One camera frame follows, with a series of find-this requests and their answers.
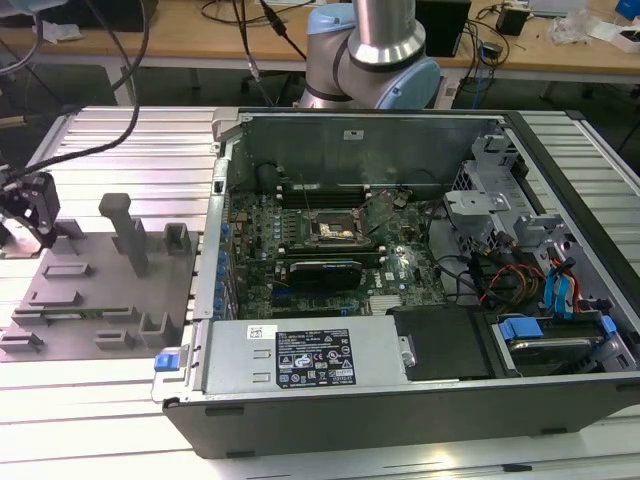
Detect thin wire locking lever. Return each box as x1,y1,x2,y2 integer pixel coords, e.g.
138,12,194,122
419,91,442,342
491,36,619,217
297,172,316,218

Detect metal socket cover frame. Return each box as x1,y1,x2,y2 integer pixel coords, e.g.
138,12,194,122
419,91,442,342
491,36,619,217
358,191,398,235

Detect CPU socket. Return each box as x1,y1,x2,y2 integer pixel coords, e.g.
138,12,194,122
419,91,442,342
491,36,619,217
308,208,369,247

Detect grey parts rack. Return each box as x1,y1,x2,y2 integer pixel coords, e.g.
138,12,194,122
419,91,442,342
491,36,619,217
0,192,202,362

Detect green RAM stick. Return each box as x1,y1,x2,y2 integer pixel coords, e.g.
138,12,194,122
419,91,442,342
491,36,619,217
42,308,107,319

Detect crumpled white paper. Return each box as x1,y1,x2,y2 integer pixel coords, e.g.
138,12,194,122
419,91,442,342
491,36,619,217
38,18,84,45

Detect black monitor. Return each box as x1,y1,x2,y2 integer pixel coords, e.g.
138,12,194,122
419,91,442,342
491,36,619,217
0,0,161,32

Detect wooden desk white legs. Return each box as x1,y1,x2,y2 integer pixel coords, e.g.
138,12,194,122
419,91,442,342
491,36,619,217
0,9,314,107
439,0,640,101

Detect grey power supply unit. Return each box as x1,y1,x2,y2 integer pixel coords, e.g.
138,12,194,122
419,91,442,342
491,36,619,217
202,319,401,399

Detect black expansion slot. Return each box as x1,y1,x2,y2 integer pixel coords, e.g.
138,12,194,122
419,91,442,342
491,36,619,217
272,293,351,308

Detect RAM slot white clips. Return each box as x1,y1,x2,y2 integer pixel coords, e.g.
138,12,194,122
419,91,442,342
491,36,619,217
278,248,387,257
275,194,372,203
275,182,372,191

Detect black graphics card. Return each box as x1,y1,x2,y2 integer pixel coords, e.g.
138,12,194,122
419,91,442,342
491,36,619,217
288,258,365,292

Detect silver finned chipset heatsink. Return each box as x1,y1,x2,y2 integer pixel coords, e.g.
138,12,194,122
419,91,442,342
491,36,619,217
368,294,401,315

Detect open black PC case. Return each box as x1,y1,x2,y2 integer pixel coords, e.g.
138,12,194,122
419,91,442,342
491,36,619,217
149,107,640,460

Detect green motherboard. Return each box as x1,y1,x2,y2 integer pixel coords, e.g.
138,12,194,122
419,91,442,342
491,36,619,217
227,187,449,321

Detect black plastic air shroud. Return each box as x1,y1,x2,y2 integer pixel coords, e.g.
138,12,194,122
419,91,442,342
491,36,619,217
389,305,496,382

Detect grey metal drive cage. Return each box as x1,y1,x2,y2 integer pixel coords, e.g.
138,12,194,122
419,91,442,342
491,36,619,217
443,133,531,264

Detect black computer tower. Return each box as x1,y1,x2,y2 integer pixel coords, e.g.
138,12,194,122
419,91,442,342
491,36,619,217
422,0,474,59

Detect small black box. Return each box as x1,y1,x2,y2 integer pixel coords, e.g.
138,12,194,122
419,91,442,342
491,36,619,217
496,7,527,37

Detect hard disk in blue carrier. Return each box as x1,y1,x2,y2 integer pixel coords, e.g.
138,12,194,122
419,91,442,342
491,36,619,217
492,313,621,379

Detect clear plastic bag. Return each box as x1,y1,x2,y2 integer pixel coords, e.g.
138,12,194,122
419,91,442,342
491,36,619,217
547,10,594,47

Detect white cardboard box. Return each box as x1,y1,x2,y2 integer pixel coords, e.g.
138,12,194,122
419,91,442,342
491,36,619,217
587,17,640,54

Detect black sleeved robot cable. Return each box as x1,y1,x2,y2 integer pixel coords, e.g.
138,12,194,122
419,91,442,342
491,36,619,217
19,0,154,174

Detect black cable with connector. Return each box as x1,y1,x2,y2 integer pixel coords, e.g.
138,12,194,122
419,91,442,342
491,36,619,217
257,0,309,59

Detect red yellow black wire bundle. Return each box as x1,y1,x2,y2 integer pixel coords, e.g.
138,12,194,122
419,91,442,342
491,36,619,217
478,263,547,307

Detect blue flat data cable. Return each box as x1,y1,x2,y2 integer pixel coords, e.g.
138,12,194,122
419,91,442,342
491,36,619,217
557,257,577,320
543,264,564,319

